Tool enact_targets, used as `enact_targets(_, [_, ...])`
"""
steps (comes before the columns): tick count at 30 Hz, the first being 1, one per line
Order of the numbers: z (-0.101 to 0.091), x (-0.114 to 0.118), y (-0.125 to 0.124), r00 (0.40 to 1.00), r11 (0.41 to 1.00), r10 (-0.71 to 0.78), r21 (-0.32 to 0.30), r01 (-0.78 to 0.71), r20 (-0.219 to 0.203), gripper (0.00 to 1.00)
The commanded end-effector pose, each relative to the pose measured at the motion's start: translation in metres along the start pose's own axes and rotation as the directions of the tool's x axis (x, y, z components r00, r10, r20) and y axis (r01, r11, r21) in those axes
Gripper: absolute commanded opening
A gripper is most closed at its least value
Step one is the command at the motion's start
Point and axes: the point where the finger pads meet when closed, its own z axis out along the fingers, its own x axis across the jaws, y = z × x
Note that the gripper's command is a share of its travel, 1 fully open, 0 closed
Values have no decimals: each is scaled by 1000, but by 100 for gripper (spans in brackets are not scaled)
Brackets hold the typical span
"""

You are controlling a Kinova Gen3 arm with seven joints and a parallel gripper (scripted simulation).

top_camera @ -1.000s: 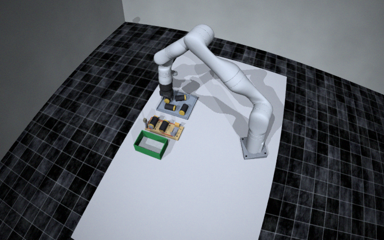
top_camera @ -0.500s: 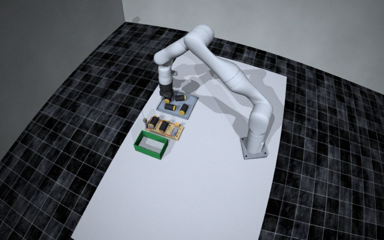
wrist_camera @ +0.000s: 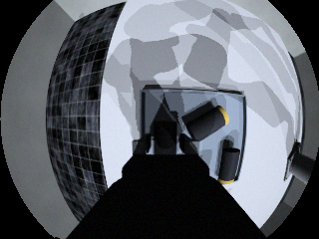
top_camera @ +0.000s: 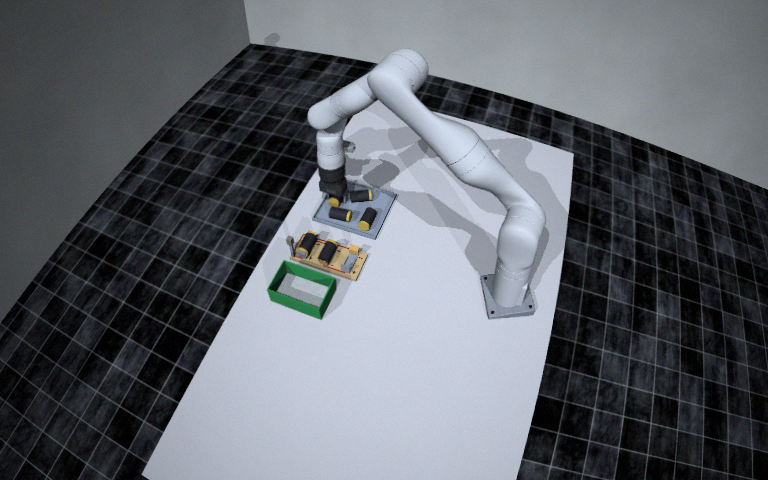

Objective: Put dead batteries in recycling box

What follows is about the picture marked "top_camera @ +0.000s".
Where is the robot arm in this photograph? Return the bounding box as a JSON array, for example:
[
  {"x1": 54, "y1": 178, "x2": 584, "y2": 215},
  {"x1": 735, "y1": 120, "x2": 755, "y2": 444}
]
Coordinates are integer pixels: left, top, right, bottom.
[{"x1": 307, "y1": 48, "x2": 546, "y2": 308}]

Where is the green open-top box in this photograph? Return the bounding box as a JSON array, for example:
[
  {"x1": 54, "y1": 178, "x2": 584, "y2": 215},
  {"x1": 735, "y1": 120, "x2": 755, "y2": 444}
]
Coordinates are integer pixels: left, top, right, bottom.
[{"x1": 267, "y1": 260, "x2": 335, "y2": 320}]

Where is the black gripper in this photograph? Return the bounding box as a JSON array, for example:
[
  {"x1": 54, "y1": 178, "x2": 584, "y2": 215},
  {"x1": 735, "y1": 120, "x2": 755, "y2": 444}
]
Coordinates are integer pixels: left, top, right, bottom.
[{"x1": 317, "y1": 140, "x2": 355, "y2": 203}]

